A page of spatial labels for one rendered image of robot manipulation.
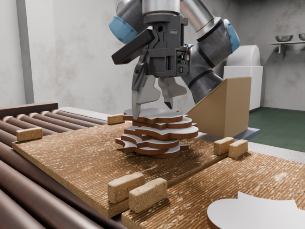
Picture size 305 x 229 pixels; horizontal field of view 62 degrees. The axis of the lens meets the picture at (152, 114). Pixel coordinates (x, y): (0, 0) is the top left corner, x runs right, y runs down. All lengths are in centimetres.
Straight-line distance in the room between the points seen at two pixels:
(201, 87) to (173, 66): 47
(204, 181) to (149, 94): 19
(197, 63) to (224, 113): 24
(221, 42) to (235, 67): 538
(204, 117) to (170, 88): 32
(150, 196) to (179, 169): 13
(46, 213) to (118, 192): 11
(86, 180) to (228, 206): 22
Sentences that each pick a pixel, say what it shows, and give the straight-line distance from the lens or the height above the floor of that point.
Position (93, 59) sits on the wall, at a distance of 381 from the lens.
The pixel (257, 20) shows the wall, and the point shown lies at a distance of 773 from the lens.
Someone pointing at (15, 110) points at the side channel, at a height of 94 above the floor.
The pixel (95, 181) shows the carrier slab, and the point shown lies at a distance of 43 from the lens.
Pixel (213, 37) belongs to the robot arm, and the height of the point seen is 122.
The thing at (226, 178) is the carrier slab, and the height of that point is 94.
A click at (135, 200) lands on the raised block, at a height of 96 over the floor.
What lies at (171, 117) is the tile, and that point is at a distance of 50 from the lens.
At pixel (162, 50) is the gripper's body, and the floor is 115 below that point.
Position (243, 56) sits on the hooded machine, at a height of 132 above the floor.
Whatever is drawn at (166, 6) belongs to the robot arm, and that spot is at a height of 123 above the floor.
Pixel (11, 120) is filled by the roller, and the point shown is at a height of 92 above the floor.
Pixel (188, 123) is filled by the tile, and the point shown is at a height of 100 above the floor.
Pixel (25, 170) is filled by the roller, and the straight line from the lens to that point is 59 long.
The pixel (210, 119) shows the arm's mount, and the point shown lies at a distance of 88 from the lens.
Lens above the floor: 112
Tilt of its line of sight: 11 degrees down
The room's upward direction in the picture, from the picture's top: straight up
